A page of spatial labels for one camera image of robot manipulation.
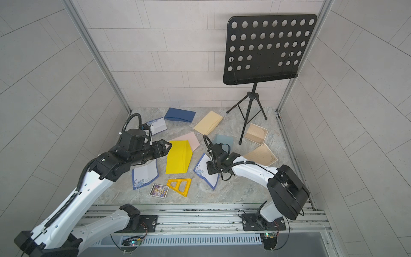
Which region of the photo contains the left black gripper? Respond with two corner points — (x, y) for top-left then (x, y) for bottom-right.
(130, 139), (174, 166)

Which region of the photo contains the light teal envelope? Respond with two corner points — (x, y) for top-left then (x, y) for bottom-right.
(213, 134), (234, 149)

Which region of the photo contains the white blue floral letter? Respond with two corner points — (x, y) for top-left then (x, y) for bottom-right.
(193, 154), (219, 190)
(132, 160), (159, 190)
(147, 118), (167, 135)

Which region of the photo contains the pink envelope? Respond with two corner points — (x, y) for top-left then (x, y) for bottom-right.
(172, 132), (200, 151)

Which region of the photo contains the kraft tan envelope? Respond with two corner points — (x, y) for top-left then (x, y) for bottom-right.
(194, 111), (223, 135)

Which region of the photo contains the yellow envelope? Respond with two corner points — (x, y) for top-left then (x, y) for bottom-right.
(165, 140), (193, 174)

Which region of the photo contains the navy blue envelope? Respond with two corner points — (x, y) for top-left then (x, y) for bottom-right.
(164, 108), (196, 123)

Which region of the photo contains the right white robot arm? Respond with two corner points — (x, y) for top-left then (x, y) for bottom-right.
(206, 143), (309, 223)

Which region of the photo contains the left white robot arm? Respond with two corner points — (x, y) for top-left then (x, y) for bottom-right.
(14, 140), (172, 257)

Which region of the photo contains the yellow triangle ruler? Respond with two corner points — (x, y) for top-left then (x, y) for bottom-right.
(167, 178), (192, 197)

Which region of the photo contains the colourful picture card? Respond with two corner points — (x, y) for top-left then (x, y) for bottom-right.
(149, 184), (169, 199)

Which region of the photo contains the left circuit board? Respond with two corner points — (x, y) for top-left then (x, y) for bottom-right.
(122, 236), (144, 247)

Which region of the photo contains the circuit board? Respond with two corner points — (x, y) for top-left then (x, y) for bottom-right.
(122, 236), (144, 247)
(260, 232), (278, 251)

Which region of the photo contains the right circuit board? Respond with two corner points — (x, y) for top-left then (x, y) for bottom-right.
(260, 232), (278, 251)

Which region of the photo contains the black perforated music stand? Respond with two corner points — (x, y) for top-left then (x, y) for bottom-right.
(223, 14), (318, 125)

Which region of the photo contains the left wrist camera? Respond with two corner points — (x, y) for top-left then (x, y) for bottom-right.
(118, 124), (152, 152)

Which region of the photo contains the aluminium rail frame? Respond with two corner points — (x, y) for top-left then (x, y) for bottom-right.
(62, 201), (331, 238)

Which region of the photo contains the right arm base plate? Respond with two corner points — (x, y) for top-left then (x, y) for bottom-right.
(239, 213), (286, 231)

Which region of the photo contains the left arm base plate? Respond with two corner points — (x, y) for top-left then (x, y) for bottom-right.
(118, 215), (158, 233)

